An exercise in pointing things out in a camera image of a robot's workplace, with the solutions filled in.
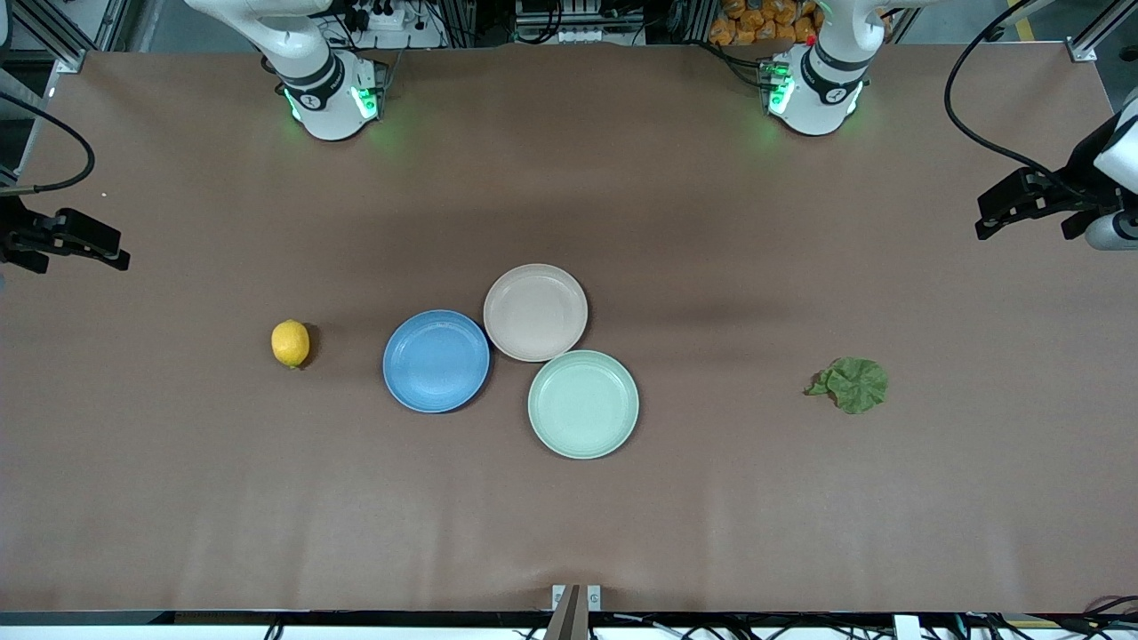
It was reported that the yellow lemon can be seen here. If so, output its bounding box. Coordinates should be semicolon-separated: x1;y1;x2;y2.
271;319;311;370

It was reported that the green lettuce leaf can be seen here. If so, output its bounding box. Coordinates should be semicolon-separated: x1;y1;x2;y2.
805;356;890;415

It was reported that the orange net bag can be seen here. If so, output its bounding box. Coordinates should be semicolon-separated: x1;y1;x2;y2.
708;0;824;47

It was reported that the blue plate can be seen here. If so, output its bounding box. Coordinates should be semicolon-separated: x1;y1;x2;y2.
382;309;492;414

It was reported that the white power strip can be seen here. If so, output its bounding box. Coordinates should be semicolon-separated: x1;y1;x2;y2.
349;0;444;51

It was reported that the beige plate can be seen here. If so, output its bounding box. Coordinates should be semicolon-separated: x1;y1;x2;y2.
483;263;589;364

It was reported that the mint green plate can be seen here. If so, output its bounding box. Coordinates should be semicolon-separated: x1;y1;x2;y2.
527;349;640;460

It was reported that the aluminium frame post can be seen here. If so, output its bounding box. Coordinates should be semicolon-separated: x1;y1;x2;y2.
11;0;88;75
1065;0;1138;64

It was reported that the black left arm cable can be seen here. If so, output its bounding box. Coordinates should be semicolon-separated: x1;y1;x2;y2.
943;0;1072;188

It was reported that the metal table edge bracket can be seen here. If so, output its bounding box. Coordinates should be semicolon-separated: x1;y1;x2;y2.
551;584;604;614

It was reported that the grey camera mount pole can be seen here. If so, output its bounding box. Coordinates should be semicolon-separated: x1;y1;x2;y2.
543;584;590;640

